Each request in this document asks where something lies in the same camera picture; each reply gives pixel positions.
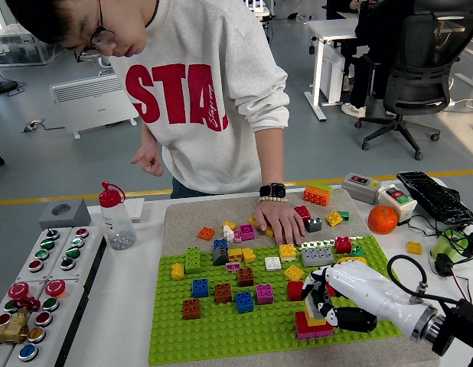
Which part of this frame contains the brass valve red handwheel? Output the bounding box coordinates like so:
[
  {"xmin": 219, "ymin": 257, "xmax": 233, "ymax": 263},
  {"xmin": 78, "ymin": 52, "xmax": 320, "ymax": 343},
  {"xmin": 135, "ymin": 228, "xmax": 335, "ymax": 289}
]
[{"xmin": 0, "ymin": 297, "xmax": 42, "ymax": 346}]

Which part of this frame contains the grey switch box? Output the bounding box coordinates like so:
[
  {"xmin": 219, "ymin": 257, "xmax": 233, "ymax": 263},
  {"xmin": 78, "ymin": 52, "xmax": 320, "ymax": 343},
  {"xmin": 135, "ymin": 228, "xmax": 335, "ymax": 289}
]
[{"xmin": 341, "ymin": 172, "xmax": 383, "ymax": 204}]

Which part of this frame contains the black power adapter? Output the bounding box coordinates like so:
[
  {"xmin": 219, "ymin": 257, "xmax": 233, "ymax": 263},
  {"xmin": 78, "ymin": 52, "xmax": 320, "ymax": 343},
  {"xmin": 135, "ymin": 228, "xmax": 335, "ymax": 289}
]
[{"xmin": 434, "ymin": 252, "xmax": 458, "ymax": 277}]

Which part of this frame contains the light grey tall toy brick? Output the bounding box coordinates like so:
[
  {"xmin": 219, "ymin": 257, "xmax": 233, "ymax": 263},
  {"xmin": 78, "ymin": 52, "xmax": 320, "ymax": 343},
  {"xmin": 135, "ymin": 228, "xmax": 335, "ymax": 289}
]
[{"xmin": 305, "ymin": 296, "xmax": 326, "ymax": 321}]

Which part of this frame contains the orange long toy brick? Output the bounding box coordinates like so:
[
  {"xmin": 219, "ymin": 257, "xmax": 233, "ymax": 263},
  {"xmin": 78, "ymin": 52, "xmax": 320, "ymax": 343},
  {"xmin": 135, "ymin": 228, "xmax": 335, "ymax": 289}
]
[{"xmin": 303, "ymin": 185, "xmax": 332, "ymax": 207}]

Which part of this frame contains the green tape roll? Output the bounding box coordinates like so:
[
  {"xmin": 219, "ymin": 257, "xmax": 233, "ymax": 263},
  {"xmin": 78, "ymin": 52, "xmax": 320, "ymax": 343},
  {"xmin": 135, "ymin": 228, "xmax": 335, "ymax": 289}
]
[{"xmin": 430, "ymin": 229, "xmax": 471, "ymax": 264}]

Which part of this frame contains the person's right hand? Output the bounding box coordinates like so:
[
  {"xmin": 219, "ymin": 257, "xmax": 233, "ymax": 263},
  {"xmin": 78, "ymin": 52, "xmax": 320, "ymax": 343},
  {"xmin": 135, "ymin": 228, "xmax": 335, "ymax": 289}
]
[{"xmin": 129, "ymin": 140, "xmax": 166, "ymax": 178}]

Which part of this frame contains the red and white toy brick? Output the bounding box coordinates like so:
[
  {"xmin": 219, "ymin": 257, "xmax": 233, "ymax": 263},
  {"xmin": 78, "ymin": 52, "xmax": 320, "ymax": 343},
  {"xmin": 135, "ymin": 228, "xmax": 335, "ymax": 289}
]
[{"xmin": 334, "ymin": 235, "xmax": 354, "ymax": 255}]

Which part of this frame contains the white switch box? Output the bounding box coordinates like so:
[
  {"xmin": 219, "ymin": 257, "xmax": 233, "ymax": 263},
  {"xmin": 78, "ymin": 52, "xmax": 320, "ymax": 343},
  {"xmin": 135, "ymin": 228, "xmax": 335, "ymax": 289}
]
[{"xmin": 377, "ymin": 183, "xmax": 419, "ymax": 226}]

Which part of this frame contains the white flat wall switch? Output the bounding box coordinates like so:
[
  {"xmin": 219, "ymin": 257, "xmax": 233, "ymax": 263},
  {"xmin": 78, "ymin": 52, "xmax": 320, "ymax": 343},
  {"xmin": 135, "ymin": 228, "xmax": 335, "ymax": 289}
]
[{"xmin": 123, "ymin": 197, "xmax": 146, "ymax": 223}]

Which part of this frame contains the person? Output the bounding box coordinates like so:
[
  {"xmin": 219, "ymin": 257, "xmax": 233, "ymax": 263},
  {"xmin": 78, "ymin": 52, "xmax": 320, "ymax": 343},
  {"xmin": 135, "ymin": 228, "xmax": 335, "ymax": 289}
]
[
  {"xmin": 5, "ymin": 0, "xmax": 307, "ymax": 246},
  {"xmin": 340, "ymin": 0, "xmax": 413, "ymax": 119}
]

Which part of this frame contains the orange fruit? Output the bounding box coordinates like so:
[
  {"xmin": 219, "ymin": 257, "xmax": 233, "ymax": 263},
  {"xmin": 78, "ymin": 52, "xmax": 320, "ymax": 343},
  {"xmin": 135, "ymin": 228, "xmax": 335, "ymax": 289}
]
[{"xmin": 367, "ymin": 205, "xmax": 400, "ymax": 235}]

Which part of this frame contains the grey push-button box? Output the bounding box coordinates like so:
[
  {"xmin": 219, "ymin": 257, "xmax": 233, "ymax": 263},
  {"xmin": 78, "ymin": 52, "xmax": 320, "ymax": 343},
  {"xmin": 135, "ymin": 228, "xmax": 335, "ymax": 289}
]
[
  {"xmin": 5, "ymin": 280, "xmax": 89, "ymax": 367},
  {"xmin": 15, "ymin": 226, "xmax": 73, "ymax": 283},
  {"xmin": 0, "ymin": 281, "xmax": 47, "ymax": 367},
  {"xmin": 47, "ymin": 225, "xmax": 107, "ymax": 295}
]

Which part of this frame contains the yellow and white toy brick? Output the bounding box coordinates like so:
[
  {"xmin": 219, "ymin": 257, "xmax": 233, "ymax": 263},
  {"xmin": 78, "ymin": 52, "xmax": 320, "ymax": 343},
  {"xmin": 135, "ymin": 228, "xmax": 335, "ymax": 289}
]
[{"xmin": 279, "ymin": 243, "xmax": 298, "ymax": 263}]

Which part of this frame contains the red and white wire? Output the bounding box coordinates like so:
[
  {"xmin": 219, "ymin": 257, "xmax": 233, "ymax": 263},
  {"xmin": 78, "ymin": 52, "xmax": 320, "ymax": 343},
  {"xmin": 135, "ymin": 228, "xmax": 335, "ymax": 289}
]
[{"xmin": 450, "ymin": 271, "xmax": 473, "ymax": 303}]

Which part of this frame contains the white computer tower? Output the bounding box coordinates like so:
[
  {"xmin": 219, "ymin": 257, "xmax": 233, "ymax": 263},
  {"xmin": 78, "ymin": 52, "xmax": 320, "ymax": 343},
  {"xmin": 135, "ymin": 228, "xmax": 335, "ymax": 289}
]
[{"xmin": 321, "ymin": 44, "xmax": 345, "ymax": 105}]

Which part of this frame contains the grey-brown mat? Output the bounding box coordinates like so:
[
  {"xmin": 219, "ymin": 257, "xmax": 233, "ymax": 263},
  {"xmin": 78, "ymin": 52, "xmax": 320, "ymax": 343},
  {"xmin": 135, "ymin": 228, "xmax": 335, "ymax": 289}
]
[{"xmin": 159, "ymin": 188, "xmax": 441, "ymax": 367}]

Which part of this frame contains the person's left hand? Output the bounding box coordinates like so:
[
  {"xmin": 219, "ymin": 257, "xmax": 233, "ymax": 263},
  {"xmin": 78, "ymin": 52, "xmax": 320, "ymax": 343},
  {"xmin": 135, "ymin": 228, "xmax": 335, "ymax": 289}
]
[{"xmin": 253, "ymin": 200, "xmax": 307, "ymax": 246}]

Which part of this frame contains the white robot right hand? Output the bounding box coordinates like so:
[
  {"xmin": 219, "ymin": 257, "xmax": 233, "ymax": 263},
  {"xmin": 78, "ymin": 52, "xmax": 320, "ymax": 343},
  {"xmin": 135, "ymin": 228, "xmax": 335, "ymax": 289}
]
[{"xmin": 299, "ymin": 261, "xmax": 439, "ymax": 340}]

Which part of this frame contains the black fan base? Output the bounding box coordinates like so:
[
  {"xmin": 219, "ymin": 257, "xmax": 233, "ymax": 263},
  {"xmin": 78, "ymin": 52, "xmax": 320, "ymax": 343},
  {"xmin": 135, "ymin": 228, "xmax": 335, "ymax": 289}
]
[{"xmin": 0, "ymin": 62, "xmax": 18, "ymax": 96}]

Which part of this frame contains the grey floor socket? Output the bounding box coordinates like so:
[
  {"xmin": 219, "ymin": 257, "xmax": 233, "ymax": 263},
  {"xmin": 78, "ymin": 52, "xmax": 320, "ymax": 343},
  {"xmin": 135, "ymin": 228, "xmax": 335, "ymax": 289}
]
[{"xmin": 21, "ymin": 119, "xmax": 46, "ymax": 134}]

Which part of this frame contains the large red toy brick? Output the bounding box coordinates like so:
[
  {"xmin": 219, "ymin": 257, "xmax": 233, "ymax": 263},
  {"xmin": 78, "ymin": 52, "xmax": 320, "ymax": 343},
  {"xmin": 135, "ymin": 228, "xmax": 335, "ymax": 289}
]
[{"xmin": 295, "ymin": 311, "xmax": 335, "ymax": 334}]

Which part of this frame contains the clear storage crate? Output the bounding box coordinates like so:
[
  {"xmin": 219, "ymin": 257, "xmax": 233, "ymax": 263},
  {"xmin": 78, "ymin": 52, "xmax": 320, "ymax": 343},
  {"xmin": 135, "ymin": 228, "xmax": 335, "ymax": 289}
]
[{"xmin": 0, "ymin": 23, "xmax": 67, "ymax": 67}]

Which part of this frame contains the black office chair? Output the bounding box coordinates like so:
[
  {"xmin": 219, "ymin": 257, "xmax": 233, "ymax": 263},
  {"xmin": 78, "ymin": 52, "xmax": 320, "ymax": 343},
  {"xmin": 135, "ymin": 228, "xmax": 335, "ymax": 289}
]
[{"xmin": 354, "ymin": 11, "xmax": 473, "ymax": 161}]

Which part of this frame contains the white panel heater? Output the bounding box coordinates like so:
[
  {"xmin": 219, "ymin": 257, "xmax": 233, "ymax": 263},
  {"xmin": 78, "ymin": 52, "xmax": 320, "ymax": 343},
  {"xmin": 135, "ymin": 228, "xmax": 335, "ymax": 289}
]
[{"xmin": 49, "ymin": 73, "xmax": 141, "ymax": 140}]

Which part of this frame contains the lime green tall toy brick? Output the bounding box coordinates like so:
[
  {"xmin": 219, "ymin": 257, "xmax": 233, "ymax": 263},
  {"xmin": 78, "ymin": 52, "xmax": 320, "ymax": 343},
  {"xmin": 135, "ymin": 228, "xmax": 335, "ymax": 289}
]
[{"xmin": 184, "ymin": 246, "xmax": 203, "ymax": 275}]

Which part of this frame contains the lime green long toy brick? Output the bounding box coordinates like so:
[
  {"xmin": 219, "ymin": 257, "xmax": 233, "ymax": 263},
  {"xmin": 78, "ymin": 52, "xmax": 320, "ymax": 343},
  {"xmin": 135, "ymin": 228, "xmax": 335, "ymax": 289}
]
[{"xmin": 310, "ymin": 181, "xmax": 334, "ymax": 196}]

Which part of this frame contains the wide pink flat toy brick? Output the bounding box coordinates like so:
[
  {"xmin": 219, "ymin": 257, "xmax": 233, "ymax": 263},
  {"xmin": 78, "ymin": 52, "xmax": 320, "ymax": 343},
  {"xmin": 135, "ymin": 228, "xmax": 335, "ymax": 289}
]
[{"xmin": 296, "ymin": 330, "xmax": 334, "ymax": 340}]

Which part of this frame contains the brown toy brick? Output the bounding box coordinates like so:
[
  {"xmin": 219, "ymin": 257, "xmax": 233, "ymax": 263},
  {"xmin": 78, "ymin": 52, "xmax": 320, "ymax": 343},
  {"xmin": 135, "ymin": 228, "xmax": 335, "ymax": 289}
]
[
  {"xmin": 237, "ymin": 267, "xmax": 256, "ymax": 287},
  {"xmin": 214, "ymin": 282, "xmax": 233, "ymax": 304},
  {"xmin": 182, "ymin": 297, "xmax": 202, "ymax": 320}
]

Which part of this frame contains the clear bottle red cap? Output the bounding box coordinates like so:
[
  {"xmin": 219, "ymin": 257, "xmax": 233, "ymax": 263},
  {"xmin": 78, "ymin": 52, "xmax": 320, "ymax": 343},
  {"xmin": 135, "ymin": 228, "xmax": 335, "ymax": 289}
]
[{"xmin": 98, "ymin": 180, "xmax": 138, "ymax": 251}]

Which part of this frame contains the dark grey sloped toy brick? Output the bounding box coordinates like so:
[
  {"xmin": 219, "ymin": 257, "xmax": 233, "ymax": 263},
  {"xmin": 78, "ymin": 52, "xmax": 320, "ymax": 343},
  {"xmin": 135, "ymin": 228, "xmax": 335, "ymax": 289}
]
[{"xmin": 212, "ymin": 244, "xmax": 230, "ymax": 267}]

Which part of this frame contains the light grey long toy brick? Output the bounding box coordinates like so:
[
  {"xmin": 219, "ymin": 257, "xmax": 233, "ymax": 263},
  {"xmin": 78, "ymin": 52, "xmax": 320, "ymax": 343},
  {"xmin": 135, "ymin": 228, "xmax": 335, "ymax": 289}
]
[{"xmin": 301, "ymin": 246, "xmax": 335, "ymax": 268}]

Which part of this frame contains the green baseplate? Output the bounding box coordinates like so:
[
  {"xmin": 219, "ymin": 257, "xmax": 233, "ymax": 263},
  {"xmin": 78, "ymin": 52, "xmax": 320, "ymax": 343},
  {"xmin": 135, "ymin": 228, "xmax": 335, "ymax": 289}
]
[{"xmin": 147, "ymin": 235, "xmax": 404, "ymax": 366}]

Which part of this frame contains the white desk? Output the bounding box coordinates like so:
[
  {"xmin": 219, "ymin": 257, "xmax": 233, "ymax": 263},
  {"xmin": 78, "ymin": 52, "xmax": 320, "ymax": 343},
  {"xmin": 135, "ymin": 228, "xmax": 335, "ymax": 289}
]
[{"xmin": 304, "ymin": 18, "xmax": 367, "ymax": 122}]

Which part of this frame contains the black wristwatch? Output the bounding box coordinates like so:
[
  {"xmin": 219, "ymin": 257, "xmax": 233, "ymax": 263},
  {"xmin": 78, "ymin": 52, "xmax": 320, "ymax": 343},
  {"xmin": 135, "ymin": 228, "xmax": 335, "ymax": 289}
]
[{"xmin": 259, "ymin": 182, "xmax": 288, "ymax": 198}]

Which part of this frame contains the black keyboard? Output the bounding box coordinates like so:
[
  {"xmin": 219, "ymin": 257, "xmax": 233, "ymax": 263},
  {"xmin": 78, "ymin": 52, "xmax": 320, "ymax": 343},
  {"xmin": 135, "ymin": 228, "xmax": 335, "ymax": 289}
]
[{"xmin": 396, "ymin": 171, "xmax": 473, "ymax": 226}]

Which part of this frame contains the grey block with hole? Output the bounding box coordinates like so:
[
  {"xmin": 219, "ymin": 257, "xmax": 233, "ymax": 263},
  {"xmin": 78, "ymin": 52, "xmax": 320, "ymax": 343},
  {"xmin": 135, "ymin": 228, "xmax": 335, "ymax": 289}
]
[{"xmin": 38, "ymin": 198, "xmax": 93, "ymax": 231}]

